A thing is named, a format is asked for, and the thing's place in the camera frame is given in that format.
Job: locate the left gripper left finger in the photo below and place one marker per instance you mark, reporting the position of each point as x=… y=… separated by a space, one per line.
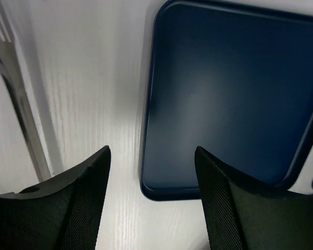
x=63 y=212

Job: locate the silver metal tongs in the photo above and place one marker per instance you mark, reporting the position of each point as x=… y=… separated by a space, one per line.
x=11 y=73

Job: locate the blue tin lid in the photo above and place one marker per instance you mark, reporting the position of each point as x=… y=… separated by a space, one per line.
x=234 y=79

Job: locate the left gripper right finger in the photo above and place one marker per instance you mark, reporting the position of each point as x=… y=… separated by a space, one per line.
x=242 y=212

